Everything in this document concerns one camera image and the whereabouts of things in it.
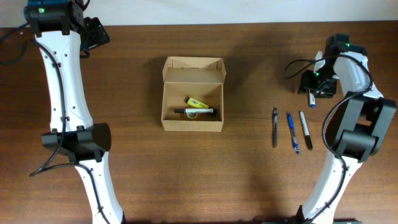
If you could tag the brown cardboard box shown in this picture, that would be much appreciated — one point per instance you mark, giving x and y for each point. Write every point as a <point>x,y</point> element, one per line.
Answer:
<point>201,78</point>

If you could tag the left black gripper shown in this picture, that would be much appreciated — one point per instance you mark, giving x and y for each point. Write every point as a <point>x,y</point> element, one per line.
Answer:
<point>99,34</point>

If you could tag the white marker black cap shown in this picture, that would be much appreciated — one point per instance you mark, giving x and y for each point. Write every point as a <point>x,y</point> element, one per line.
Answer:
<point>196,110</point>

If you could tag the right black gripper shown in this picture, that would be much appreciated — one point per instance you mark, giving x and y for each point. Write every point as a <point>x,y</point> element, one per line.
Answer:
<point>306,83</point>

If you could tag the grey black permanent marker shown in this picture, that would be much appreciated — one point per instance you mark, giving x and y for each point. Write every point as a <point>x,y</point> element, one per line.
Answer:
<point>306,131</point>

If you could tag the yellow transparent tape roll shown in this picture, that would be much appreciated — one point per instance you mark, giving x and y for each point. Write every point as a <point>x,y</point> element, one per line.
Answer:
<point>192,115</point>

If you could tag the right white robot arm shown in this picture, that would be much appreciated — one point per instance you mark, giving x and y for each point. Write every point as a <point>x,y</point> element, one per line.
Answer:
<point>352,131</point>

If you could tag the white marker blue cap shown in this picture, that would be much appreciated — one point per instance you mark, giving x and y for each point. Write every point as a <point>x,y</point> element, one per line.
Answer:
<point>311,100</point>

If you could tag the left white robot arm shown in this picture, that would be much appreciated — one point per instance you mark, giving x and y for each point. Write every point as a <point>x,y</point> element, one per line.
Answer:
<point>64,36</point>

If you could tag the yellow highlighter marker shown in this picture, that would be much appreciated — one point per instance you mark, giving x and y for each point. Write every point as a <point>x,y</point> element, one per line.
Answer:
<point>195,103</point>

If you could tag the black ballpoint pen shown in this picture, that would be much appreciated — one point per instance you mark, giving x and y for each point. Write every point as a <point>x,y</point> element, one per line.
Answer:
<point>274,119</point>

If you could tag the blue ballpoint pen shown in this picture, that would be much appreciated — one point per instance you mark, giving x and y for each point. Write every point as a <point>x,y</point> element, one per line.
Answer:
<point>295,144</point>

